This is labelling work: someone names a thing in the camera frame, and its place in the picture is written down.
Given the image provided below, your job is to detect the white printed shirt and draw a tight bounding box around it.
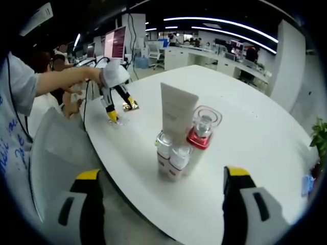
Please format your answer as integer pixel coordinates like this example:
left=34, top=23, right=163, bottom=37
left=0, top=52, right=39, bottom=184

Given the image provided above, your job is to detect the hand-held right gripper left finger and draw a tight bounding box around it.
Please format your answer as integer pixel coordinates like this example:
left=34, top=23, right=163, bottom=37
left=43, top=168, right=105, bottom=245

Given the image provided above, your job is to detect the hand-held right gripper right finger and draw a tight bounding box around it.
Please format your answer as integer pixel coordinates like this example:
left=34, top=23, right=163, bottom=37
left=222, top=165, right=293, bottom=245

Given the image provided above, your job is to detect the gold foil skincare sachet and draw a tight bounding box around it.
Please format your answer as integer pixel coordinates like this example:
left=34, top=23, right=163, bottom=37
left=122, top=100, right=141, bottom=112

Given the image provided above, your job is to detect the grey chair back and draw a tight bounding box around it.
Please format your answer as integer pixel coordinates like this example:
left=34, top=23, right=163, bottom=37
left=29, top=107, right=104, bottom=224

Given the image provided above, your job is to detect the ceiling air conditioner panel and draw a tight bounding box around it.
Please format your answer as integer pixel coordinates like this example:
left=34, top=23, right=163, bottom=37
left=19, top=2, right=54, bottom=37

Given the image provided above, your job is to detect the blue water jug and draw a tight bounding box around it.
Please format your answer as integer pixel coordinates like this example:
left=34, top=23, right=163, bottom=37
left=134, top=56, right=149, bottom=69

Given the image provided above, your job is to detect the white skincare tube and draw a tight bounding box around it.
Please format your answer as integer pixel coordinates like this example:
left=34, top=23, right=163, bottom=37
left=160, top=82, right=200, bottom=143

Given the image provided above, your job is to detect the green potted plant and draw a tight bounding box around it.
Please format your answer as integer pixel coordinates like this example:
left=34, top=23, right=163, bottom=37
left=310, top=117, right=327, bottom=164

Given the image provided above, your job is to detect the blue cloth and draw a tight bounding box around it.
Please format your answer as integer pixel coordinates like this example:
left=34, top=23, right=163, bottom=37
left=302, top=174, right=315, bottom=197

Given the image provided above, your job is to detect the white office chair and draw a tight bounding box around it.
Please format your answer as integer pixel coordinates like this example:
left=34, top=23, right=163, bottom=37
left=147, top=42, right=166, bottom=70

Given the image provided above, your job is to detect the ceiling light strip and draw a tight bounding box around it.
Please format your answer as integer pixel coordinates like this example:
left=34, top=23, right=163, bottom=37
left=163, top=16, right=279, bottom=43
left=191, top=25, right=278, bottom=54

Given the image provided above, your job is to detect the clear skincare sachet blue label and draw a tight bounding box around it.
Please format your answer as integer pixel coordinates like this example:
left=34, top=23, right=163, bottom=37
left=109, top=116, right=130, bottom=127

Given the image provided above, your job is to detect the thin black cable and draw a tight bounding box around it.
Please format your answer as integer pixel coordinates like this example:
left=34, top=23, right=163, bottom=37
left=80, top=57, right=110, bottom=131

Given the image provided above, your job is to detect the long white desk row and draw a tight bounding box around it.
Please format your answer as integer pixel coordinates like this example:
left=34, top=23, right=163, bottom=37
left=163, top=44, right=271, bottom=87

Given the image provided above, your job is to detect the pink-screen monitor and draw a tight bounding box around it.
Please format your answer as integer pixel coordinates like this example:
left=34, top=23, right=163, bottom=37
left=104, top=25, right=127, bottom=61

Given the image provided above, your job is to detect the tall white bottle red collar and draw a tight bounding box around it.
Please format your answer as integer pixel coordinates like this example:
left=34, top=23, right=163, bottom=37
left=185, top=105, right=222, bottom=172

